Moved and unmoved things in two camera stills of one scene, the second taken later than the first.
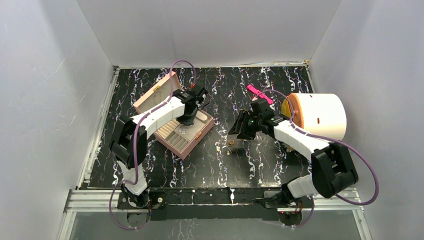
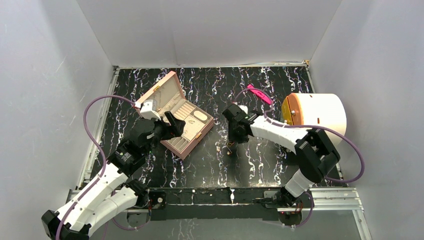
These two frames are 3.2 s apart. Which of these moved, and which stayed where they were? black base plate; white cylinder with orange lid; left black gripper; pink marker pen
Moved: left black gripper
Stayed: pink marker pen; white cylinder with orange lid; black base plate
